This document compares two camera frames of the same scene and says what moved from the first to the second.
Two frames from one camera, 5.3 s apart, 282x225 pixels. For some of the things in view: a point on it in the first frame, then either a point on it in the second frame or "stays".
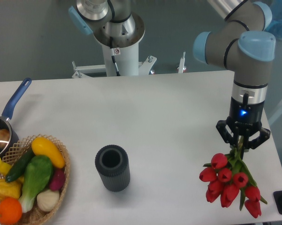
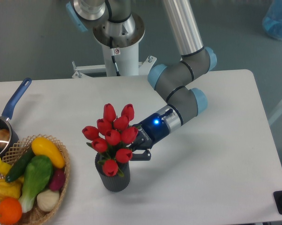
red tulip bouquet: x=226 y=176 to x=111 y=138
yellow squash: x=41 y=146 stays
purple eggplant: x=57 y=179 stays
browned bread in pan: x=0 y=138 stays
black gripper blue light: x=245 y=119 to x=152 y=130
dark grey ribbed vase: x=113 y=162 stays
